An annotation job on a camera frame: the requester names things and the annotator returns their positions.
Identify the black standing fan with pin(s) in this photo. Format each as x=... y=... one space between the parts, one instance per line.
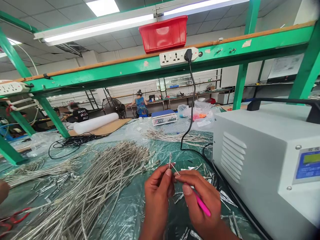
x=113 y=107

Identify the person's right hand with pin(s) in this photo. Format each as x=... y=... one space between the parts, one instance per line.
x=198 y=200

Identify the white digital weighing scale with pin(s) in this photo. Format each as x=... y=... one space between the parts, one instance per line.
x=164 y=118

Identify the red plastic bin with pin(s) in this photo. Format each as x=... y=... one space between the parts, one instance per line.
x=163 y=33

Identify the grey metal machine box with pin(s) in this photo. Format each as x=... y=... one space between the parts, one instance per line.
x=267 y=162

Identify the background workbench with shelves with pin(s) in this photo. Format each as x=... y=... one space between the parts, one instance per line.
x=175 y=90

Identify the white foam roll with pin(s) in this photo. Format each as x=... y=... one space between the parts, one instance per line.
x=96 y=123

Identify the green metal shelf frame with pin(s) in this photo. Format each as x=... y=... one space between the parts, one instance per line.
x=140 y=65

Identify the fluorescent tube light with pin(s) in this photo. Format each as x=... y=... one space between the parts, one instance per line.
x=200 y=6
x=97 y=28

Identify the person's left hand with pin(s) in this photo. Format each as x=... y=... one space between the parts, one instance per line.
x=156 y=197

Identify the scattered silver foil scraps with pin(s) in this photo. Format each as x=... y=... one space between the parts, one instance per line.
x=207 y=195

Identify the brown cardboard sheet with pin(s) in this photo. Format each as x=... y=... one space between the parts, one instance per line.
x=100 y=128

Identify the clear plastic bags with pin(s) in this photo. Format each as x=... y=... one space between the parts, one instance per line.
x=197 y=113

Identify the green table mat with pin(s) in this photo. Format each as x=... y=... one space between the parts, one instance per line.
x=130 y=200

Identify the white wall power strip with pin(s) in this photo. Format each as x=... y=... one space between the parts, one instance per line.
x=13 y=88

